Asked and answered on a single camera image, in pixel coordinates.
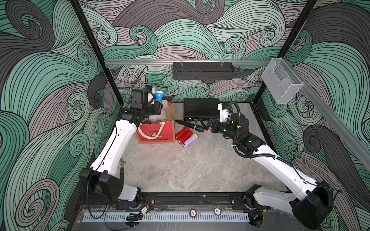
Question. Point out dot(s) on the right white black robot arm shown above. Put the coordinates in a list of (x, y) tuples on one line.
[(308, 200)]

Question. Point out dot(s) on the red flashlight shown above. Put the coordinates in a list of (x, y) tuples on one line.
[(182, 132), (184, 137)]

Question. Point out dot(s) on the black wall shelf tray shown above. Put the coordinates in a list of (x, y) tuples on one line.
[(207, 71)]

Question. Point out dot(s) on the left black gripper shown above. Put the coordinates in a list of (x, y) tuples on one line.
[(157, 109)]

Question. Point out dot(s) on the black hard case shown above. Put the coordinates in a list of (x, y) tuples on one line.
[(200, 109)]

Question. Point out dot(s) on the small blue object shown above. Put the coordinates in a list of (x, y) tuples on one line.
[(159, 96)]

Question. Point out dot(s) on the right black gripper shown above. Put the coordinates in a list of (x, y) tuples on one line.
[(213, 121)]

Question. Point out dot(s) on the black tool on table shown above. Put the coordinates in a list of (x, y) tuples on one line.
[(121, 169)]

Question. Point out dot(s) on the clear plastic wall bin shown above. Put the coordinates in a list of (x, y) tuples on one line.
[(282, 80)]

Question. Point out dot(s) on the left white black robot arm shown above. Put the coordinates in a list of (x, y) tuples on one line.
[(100, 178)]

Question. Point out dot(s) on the red jute tote bag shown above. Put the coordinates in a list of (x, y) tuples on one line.
[(159, 129)]

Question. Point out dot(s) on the white slotted cable duct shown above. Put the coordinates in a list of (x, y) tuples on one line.
[(172, 217)]

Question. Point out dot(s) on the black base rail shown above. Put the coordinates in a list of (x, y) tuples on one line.
[(229, 200)]

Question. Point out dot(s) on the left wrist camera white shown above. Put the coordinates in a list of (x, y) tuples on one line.
[(151, 93)]

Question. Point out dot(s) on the purple flashlight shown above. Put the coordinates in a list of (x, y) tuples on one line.
[(190, 140)]

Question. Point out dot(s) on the black microphone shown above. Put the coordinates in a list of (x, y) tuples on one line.
[(195, 127)]

